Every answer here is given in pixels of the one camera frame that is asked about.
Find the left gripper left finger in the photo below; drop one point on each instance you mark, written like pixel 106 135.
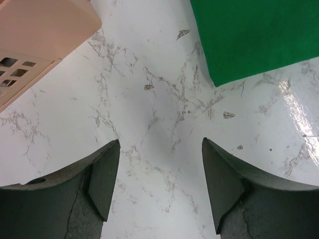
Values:
pixel 71 203

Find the green t shirt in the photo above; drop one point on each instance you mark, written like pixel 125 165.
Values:
pixel 242 38

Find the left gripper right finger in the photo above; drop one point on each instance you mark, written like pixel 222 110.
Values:
pixel 250 203

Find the peach file organizer basket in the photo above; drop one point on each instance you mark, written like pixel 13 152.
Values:
pixel 35 36

